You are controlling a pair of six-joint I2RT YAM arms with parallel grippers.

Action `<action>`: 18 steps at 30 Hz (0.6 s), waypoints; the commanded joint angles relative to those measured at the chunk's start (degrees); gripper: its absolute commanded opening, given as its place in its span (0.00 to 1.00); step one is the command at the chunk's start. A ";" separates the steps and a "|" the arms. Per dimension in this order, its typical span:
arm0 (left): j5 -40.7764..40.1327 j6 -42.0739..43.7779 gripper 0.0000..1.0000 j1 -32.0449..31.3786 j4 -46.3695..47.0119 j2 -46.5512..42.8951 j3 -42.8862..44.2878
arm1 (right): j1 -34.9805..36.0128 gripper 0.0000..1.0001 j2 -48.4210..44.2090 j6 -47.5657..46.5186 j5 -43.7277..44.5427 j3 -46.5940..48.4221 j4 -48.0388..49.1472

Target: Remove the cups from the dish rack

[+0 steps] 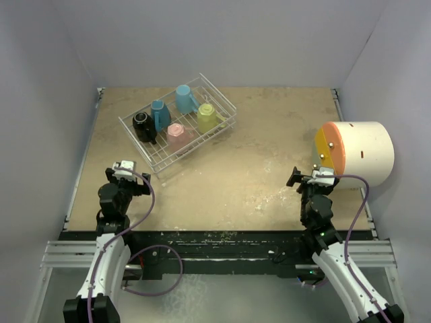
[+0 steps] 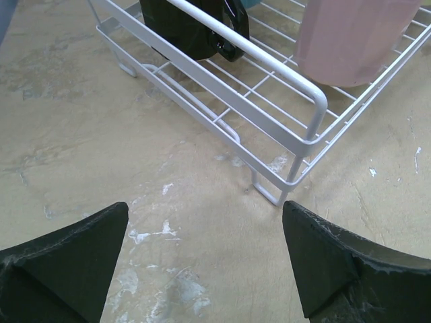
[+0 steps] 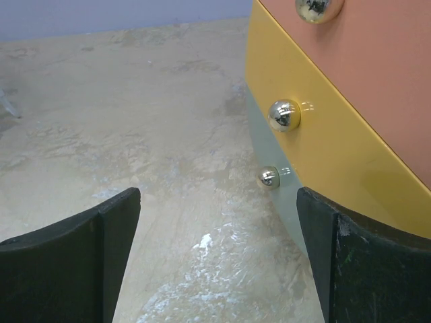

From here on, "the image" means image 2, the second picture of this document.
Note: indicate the light blue mug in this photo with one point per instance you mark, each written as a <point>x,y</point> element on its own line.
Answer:
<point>250,3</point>

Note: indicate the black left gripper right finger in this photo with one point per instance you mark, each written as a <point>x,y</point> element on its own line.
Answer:
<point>343,277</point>

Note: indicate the white wire dish rack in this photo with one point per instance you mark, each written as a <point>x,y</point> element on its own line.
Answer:
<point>280,124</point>

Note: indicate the pink mug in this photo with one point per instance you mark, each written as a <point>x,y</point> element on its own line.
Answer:
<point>344,43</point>

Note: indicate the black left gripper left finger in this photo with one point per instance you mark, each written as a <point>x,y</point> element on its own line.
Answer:
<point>65,275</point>

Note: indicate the black mug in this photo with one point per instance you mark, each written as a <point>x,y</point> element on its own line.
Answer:
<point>191,36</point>

